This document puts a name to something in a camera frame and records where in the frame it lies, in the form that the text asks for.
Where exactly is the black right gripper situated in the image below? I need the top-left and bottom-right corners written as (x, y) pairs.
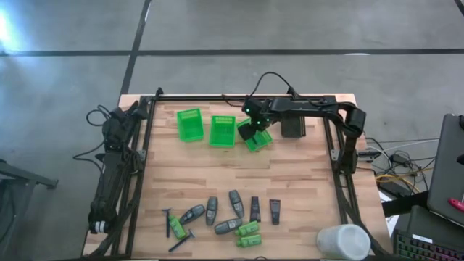
top-left (237, 96), bottom-right (271, 142)

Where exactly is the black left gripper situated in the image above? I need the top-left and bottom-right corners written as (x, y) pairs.
top-left (121, 96), bottom-right (151, 123)

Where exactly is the green plastic basket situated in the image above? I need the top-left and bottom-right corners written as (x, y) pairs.
top-left (176, 107), bottom-right (206, 143)
top-left (208, 115), bottom-right (237, 149)
top-left (236, 117), bottom-right (274, 153)

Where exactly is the black plastic basket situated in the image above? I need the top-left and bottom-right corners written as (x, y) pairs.
top-left (281, 115), bottom-right (307, 139)

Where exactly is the dark metal stand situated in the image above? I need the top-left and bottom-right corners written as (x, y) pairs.
top-left (0, 158), bottom-right (59, 261)

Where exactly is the white cylindrical container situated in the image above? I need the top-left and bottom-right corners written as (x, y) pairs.
top-left (315, 223), bottom-right (372, 261)

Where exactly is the black flat bar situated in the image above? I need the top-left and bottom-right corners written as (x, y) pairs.
top-left (381, 191), bottom-right (429, 218)

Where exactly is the white paper sheet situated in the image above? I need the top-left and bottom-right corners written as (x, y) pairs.
top-left (378, 190), bottom-right (399, 236)

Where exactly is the grey laptop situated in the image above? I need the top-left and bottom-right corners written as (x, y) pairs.
top-left (426, 113), bottom-right (464, 228)

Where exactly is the black equipment case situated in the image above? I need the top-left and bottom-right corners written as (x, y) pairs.
top-left (405, 204), bottom-right (464, 247)

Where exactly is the backlit black keyboard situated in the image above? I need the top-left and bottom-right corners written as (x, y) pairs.
top-left (393, 229), bottom-right (464, 261)

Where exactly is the black aluminium rig frame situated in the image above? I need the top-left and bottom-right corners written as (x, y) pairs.
top-left (83, 86), bottom-right (394, 261)

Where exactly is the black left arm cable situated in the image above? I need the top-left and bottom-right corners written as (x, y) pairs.
top-left (72, 104), bottom-right (112, 171)

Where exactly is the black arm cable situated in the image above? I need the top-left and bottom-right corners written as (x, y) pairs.
top-left (248, 71), bottom-right (294, 99)
top-left (72, 104), bottom-right (112, 171)

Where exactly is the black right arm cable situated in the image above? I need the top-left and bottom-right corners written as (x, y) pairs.
top-left (248, 71), bottom-right (294, 99)

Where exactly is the yellow cable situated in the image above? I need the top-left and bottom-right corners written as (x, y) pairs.
top-left (375, 173), bottom-right (421, 193)

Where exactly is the white cable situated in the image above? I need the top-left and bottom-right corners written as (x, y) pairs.
top-left (365, 138), bottom-right (439, 146)

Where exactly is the red tool handle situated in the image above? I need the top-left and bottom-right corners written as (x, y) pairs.
top-left (447, 197), bottom-right (464, 213)

